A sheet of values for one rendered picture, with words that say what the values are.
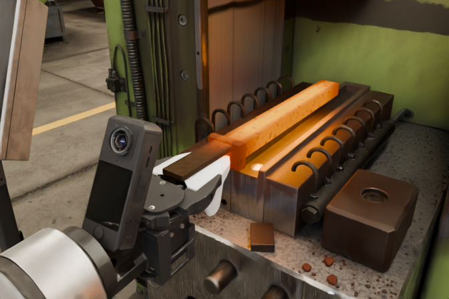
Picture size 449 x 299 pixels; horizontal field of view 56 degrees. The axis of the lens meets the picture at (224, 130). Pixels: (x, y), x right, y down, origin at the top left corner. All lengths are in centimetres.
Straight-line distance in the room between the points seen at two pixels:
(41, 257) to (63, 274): 2
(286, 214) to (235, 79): 36
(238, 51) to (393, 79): 34
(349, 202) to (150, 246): 26
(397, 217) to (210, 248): 25
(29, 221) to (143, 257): 192
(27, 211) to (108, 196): 204
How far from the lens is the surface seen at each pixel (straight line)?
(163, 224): 40
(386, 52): 96
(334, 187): 61
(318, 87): 74
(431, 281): 73
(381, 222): 53
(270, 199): 58
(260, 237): 57
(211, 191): 43
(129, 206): 37
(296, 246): 58
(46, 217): 233
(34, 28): 82
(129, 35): 83
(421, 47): 94
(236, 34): 83
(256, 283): 59
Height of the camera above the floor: 128
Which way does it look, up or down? 25 degrees down
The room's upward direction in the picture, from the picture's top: straight up
